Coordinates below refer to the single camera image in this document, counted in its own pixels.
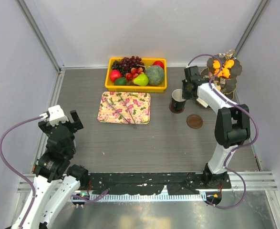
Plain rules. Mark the dark red grape bunch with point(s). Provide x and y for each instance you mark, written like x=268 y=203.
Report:
x=125 y=64

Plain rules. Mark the yellow plastic fruit bin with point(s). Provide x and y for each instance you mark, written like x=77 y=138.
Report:
x=134 y=88

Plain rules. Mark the metal serving tongs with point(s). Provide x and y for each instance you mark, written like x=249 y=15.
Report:
x=121 y=115

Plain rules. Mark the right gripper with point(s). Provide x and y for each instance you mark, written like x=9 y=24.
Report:
x=185 y=95

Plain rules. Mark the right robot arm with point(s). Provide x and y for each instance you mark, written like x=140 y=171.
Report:
x=232 y=126

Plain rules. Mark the red cherries cluster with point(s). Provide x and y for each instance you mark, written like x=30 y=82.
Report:
x=133 y=73

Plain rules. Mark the green lime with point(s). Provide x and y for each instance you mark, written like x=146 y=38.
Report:
x=121 y=81

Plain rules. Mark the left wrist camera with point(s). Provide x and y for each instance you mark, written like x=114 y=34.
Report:
x=55 y=115

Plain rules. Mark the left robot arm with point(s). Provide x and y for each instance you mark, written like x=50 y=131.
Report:
x=55 y=179

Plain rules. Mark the round wooden coaster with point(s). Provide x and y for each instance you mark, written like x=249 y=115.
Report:
x=194 y=121
x=173 y=110

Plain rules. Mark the orange fish cookie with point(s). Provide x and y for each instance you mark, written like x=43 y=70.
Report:
x=229 y=64
x=225 y=73
x=218 y=73
x=216 y=64

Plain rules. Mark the black paper cup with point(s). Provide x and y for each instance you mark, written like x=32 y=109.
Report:
x=177 y=100

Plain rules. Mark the three-tier black cake stand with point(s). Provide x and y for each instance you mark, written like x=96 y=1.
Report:
x=232 y=71

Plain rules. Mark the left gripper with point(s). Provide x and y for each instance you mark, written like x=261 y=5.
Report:
x=77 y=124

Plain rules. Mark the yellow layered cake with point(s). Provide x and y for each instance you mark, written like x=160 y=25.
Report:
x=217 y=85

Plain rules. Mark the red apple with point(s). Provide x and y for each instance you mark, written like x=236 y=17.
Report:
x=115 y=74

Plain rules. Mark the green melon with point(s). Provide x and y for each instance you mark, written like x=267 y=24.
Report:
x=155 y=75

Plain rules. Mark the floral serving tray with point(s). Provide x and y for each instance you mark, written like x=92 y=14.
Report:
x=136 y=105

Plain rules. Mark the green pear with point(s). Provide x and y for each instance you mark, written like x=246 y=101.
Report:
x=141 y=80

